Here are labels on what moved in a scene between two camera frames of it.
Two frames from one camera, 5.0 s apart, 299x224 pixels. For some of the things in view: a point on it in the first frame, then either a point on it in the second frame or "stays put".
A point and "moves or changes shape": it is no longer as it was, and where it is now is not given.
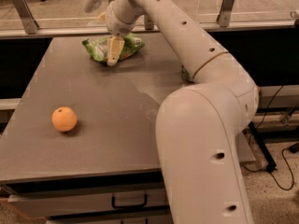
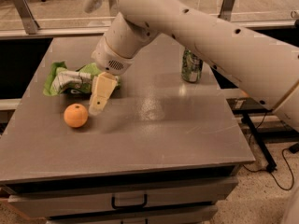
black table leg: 266,154 stays put
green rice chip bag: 97,48 moves or changes shape
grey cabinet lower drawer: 159,218 stays put
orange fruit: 64,119 to 76,115
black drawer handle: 139,206 stays put
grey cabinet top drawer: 64,203 stays put
